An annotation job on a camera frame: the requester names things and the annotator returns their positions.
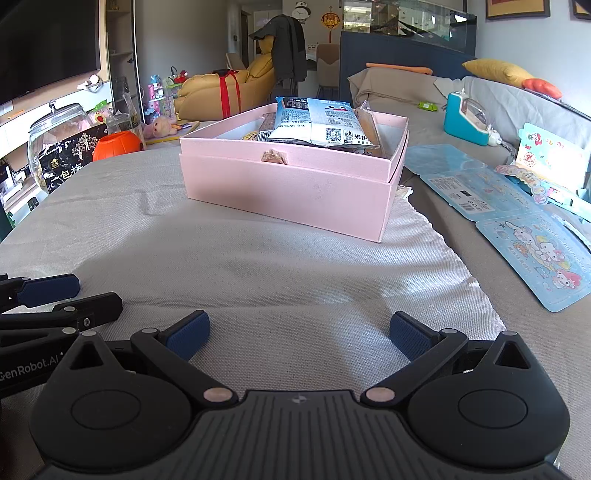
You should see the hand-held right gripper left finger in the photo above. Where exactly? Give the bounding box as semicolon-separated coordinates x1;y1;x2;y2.
69;310;236;409

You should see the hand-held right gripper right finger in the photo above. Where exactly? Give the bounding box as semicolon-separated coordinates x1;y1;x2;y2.
360;311;532;408

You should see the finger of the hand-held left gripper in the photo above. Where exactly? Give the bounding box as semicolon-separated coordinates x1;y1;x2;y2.
0;292;123;330
0;273;81;308

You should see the pink cardboard box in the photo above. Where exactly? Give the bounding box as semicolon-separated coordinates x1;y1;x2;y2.
179;102;410;244

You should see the long bread packet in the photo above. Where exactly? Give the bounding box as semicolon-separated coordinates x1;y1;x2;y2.
353;102;384;158

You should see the blue white snack packet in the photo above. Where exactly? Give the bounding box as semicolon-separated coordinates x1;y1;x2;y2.
268;96;358;148

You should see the black plum snack bag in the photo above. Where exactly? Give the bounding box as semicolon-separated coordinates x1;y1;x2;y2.
38;124;109;193

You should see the cartoon sticker card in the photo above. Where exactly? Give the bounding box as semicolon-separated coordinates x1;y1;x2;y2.
475;213;591;313

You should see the orange pumpkin container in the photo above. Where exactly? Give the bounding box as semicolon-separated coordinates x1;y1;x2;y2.
92;130;144;162

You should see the blue sticker card with barcode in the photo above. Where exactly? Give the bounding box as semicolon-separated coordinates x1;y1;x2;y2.
421;168;546;221

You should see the clear glass jar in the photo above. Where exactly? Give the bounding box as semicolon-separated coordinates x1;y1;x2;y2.
28;100;95;195

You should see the plain blue sticker card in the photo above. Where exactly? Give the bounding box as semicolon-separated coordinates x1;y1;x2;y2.
405;144;490;176

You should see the pink plush toy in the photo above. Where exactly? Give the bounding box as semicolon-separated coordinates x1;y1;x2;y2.
142;115;178;139

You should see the yellow book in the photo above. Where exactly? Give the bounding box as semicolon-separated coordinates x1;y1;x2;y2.
148;121;200;145

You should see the teal toy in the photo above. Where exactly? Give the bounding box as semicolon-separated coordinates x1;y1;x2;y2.
444;90;502;147

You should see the white red cartoon card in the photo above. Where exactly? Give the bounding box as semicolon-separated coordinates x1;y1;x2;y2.
512;122;591;204

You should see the yellow beanbag sofa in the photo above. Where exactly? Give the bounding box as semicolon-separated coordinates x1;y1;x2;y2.
174;34;277;121

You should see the grey sofa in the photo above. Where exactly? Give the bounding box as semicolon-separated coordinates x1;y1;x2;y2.
347;67;591;195

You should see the black television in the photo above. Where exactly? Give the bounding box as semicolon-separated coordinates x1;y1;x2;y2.
0;0;101;109

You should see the orange bolster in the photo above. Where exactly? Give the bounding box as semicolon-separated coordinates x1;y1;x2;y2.
366;62;434;75

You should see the yellow pillow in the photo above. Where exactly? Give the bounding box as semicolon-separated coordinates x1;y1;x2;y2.
462;58;536;88

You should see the orange cushion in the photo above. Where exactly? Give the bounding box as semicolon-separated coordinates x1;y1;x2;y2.
522;78;564;100

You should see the blue cabinet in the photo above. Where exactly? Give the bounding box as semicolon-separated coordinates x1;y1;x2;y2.
340;31;476;104

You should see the beige chair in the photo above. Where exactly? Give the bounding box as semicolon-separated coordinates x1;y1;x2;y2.
316;44;342;90

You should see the dark coat on rack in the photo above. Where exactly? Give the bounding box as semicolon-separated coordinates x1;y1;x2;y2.
249;14;309;81

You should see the glass fish tank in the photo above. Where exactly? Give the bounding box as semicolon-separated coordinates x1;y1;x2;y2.
344;0;477;54

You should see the red hanging wall ornament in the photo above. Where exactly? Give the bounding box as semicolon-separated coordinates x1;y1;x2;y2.
322;7;340;40

